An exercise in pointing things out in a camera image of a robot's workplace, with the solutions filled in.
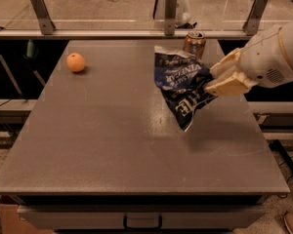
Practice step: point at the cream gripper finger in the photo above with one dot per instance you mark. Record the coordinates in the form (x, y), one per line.
(227, 66)
(236, 84)

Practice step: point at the orange soda can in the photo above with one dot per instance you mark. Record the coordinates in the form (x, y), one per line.
(195, 43)

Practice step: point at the grey table drawer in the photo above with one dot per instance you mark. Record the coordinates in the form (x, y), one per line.
(111, 218)

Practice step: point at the blue Kettle chip bag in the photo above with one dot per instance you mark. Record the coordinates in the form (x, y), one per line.
(181, 76)

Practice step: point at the right metal bracket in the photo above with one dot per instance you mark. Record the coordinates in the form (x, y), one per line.
(251, 26)

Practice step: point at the black drawer handle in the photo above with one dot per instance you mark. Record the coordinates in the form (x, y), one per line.
(142, 222)

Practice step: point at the metal bracket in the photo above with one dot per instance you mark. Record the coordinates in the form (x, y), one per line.
(46, 25)
(251, 26)
(169, 17)

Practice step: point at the orange fruit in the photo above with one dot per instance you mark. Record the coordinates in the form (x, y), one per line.
(75, 62)

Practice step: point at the middle metal bracket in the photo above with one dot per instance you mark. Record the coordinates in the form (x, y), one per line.
(169, 17)

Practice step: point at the metal rail bar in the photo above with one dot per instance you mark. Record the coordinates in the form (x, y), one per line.
(90, 34)

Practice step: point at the cardboard box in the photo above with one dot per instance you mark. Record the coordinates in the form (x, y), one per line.
(12, 223)

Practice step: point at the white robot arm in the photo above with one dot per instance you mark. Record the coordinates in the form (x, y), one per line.
(265, 61)

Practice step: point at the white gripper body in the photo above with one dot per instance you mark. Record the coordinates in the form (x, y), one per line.
(265, 60)

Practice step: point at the left metal bracket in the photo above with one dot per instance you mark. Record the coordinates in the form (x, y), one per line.
(46, 25)

